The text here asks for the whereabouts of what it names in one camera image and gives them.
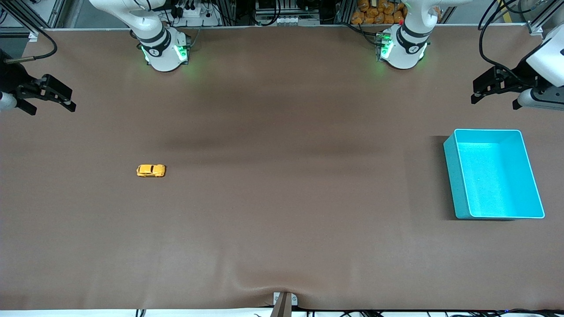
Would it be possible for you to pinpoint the brown table mat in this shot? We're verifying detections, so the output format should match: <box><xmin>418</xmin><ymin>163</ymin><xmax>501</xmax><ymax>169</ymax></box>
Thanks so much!
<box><xmin>0</xmin><ymin>26</ymin><xmax>564</xmax><ymax>311</ymax></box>

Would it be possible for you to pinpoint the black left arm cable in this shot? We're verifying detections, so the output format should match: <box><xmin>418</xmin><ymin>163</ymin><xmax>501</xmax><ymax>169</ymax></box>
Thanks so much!
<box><xmin>478</xmin><ymin>0</ymin><xmax>536</xmax><ymax>86</ymax></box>

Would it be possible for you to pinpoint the brown camera support pole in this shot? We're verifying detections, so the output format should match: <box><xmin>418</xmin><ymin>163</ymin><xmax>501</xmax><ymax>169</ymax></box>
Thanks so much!
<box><xmin>270</xmin><ymin>292</ymin><xmax>293</xmax><ymax>317</ymax></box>

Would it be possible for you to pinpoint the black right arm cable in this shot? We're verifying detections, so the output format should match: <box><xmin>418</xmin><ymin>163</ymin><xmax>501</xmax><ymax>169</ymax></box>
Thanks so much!
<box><xmin>0</xmin><ymin>0</ymin><xmax>58</xmax><ymax>63</ymax></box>

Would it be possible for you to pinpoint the pile of orange toys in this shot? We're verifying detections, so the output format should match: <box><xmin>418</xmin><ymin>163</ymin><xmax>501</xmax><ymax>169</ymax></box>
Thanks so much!
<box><xmin>351</xmin><ymin>0</ymin><xmax>408</xmax><ymax>25</ymax></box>

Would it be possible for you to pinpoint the white power strip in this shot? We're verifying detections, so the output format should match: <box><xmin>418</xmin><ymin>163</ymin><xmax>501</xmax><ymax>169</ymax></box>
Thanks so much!
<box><xmin>174</xmin><ymin>4</ymin><xmax>210</xmax><ymax>19</ymax></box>

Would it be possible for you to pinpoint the teal plastic bin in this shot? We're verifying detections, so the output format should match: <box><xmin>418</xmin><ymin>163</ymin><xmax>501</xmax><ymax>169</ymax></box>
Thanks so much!
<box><xmin>443</xmin><ymin>129</ymin><xmax>545</xmax><ymax>220</ymax></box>

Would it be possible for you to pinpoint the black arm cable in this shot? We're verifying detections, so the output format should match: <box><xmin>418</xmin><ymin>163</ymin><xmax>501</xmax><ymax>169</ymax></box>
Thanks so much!
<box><xmin>478</xmin><ymin>0</ymin><xmax>536</xmax><ymax>86</ymax></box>
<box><xmin>0</xmin><ymin>0</ymin><xmax>58</xmax><ymax>63</ymax></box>

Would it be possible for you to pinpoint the yellow beetle toy car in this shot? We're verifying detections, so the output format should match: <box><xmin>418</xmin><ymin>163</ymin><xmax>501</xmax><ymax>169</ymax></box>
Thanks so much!
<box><xmin>137</xmin><ymin>164</ymin><xmax>166</xmax><ymax>178</ymax></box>

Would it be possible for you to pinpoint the aluminium frame post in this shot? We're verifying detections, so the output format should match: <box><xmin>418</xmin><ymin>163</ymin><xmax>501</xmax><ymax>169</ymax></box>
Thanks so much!
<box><xmin>0</xmin><ymin>0</ymin><xmax>67</xmax><ymax>29</ymax></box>
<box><xmin>527</xmin><ymin>0</ymin><xmax>564</xmax><ymax>36</ymax></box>

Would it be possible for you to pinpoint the white terminal block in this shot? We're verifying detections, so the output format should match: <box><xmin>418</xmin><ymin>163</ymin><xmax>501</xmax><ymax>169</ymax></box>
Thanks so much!
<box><xmin>255</xmin><ymin>15</ymin><xmax>321</xmax><ymax>26</ymax></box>

